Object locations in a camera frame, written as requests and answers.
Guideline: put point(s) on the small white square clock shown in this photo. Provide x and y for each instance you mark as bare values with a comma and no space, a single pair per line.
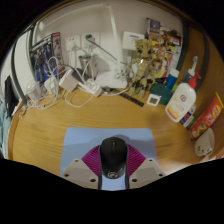
153,100

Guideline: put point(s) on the white power strip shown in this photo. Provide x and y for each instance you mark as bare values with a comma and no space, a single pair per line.
90,89

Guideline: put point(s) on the blue bottle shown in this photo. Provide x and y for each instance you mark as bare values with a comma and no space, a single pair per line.
172,80

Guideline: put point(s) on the black ruler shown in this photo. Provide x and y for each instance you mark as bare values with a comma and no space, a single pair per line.
131,99

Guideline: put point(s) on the white pump lotion bottle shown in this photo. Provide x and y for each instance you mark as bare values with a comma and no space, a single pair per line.
181,100

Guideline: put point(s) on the large white charger block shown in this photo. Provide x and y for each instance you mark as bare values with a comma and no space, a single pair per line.
68,80

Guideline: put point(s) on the small blue white box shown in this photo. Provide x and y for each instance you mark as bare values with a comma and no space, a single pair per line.
188,120

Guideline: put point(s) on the small white charger block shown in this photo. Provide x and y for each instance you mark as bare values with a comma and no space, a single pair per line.
50,86

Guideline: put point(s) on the wooden tree figure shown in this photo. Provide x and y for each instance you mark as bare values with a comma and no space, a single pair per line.
142,66

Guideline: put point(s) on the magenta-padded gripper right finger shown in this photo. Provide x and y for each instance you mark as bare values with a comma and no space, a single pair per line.
146,170

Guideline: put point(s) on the red chip canister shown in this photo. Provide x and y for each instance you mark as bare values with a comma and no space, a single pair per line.
206,116

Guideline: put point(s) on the black bag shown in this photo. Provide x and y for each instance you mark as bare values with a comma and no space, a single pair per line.
10,96

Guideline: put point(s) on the light blue mouse pad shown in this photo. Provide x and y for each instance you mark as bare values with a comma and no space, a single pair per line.
83,140

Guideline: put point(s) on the dark green case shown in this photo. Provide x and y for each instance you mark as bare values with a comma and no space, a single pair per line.
163,93

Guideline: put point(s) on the teal bed cloth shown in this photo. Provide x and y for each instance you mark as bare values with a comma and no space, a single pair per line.
4,133

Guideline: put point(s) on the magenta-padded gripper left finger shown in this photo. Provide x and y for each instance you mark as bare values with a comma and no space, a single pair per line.
78,170

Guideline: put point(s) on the white wall socket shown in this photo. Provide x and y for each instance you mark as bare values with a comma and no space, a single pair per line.
72,43
95,41

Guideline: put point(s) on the robot model kit box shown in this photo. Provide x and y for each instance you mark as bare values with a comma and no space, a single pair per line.
43,60

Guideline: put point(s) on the black computer mouse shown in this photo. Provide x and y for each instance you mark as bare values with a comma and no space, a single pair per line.
113,156

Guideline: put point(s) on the white blue-capped spray bottle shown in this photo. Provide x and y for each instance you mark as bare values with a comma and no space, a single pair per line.
190,71

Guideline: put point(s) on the white wall box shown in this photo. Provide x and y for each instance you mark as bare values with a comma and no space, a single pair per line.
132,40

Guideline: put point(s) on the colourful figure box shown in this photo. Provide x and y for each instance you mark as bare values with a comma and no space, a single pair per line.
166,43

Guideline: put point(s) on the white mug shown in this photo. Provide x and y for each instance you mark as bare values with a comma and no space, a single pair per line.
204,143

